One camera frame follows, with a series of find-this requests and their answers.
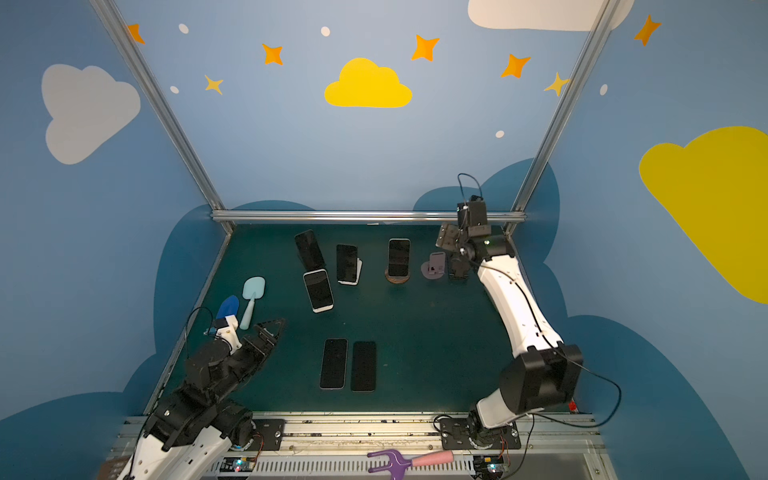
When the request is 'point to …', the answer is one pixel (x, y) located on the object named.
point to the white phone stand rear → (359, 264)
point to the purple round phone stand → (435, 268)
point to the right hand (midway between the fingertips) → (457, 232)
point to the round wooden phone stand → (396, 279)
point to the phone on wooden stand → (399, 256)
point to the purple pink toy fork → (399, 463)
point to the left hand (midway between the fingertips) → (286, 331)
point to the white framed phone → (319, 290)
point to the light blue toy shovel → (254, 289)
